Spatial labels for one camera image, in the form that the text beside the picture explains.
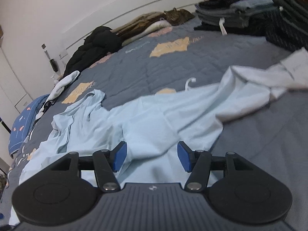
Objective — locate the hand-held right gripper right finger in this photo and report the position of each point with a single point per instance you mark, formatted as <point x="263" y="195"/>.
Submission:
<point x="184" y="156"/>

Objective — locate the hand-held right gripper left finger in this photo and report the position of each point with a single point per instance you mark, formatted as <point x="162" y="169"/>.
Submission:
<point x="120" y="155"/>

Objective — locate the light blue hooded jacket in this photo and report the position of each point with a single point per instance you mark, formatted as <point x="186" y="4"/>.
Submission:
<point x="168" y="115"/>

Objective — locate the stack of folded grey clothes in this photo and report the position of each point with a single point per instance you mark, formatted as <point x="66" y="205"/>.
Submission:
<point x="235" y="12"/>

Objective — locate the stack of folded dark clothes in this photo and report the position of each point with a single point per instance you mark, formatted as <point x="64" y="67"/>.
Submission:
<point x="291" y="24"/>

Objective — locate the white sweatshirt with black trim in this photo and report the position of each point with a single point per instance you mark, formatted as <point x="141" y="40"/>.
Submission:
<point x="65" y="84"/>

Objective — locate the grey printed bed quilt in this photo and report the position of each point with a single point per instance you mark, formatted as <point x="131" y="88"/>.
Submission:
<point x="192" y="60"/>

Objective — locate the blue patterned pillow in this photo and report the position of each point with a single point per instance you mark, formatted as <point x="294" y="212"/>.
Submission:
<point x="24" y="125"/>

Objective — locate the black hairbrush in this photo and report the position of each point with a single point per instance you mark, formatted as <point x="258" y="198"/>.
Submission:
<point x="54" y="65"/>

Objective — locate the black puffer jacket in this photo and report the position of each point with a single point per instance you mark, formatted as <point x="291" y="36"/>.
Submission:
<point x="96" y="45"/>

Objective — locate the white wardrobe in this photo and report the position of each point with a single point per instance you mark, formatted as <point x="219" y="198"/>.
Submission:
<point x="12" y="81"/>

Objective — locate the folded beige blanket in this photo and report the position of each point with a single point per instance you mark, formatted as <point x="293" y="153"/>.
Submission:
<point x="142" y="19"/>

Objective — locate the tabby cat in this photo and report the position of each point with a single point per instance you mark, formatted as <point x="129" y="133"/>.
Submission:
<point x="179" y="16"/>

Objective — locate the white bed headboard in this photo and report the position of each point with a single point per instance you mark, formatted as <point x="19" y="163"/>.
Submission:
<point x="120" y="9"/>

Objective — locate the white wall socket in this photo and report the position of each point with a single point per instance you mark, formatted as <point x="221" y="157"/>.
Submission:
<point x="63" y="54"/>

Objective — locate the dark wall hook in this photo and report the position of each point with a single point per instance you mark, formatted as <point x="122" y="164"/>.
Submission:
<point x="43" y="46"/>

